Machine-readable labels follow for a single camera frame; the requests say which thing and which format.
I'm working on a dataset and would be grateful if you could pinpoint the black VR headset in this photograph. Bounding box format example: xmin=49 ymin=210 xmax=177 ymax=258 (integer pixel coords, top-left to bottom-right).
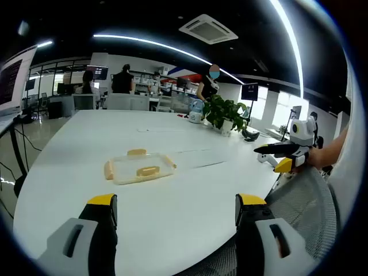
xmin=241 ymin=128 xmax=261 ymax=144

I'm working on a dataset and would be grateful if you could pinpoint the wall television screen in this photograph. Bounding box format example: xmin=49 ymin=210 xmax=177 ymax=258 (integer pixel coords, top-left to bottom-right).
xmin=86 ymin=65 xmax=109 ymax=82

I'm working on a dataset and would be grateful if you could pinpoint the ceiling air conditioner vent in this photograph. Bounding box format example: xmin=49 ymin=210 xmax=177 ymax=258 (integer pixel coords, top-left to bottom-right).
xmin=178 ymin=13 xmax=239 ymax=45

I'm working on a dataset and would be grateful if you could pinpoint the long ceiling light strip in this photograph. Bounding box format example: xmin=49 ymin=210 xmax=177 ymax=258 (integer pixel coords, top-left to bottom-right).
xmin=93 ymin=33 xmax=245 ymax=85
xmin=269 ymin=0 xmax=305 ymax=98

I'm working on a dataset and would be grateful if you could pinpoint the clear plastic buckle container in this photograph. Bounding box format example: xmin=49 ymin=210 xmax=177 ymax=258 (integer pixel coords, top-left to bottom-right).
xmin=103 ymin=148 xmax=178 ymax=186

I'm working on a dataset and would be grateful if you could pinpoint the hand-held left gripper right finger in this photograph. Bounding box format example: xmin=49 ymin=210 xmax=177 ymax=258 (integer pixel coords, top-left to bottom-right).
xmin=235 ymin=193 xmax=317 ymax=276

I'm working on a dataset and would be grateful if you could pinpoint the person's white shirt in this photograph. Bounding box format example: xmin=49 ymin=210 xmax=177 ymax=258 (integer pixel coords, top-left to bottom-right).
xmin=327 ymin=64 xmax=363 ymax=231

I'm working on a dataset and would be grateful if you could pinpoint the white desk partition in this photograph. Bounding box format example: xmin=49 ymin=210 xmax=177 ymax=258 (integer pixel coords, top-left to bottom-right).
xmin=107 ymin=93 xmax=150 ymax=112

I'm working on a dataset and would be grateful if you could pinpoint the large white display screen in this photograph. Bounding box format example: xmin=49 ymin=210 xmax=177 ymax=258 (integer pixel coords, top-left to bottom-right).
xmin=0 ymin=45 xmax=38 ymax=117

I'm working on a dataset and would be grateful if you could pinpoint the dark screen on stand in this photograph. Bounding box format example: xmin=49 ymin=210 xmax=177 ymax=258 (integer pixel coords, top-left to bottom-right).
xmin=240 ymin=83 xmax=259 ymax=127

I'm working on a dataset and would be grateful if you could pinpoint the green potted plant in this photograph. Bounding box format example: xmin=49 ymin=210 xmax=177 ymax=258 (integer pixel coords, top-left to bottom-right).
xmin=202 ymin=94 xmax=248 ymax=137

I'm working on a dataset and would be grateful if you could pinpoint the white office chair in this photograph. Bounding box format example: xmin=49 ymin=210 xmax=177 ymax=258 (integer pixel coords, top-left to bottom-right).
xmin=71 ymin=93 xmax=98 ymax=112

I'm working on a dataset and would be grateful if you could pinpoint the white VR controller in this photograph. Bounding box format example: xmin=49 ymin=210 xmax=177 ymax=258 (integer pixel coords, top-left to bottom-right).
xmin=256 ymin=153 xmax=279 ymax=168

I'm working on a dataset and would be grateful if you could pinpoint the person's right hand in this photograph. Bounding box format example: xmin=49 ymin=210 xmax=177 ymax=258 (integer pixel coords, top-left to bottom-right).
xmin=306 ymin=145 xmax=331 ymax=173

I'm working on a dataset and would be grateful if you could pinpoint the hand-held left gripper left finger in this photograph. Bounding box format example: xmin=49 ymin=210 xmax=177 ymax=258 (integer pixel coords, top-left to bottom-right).
xmin=36 ymin=193 xmax=118 ymax=276

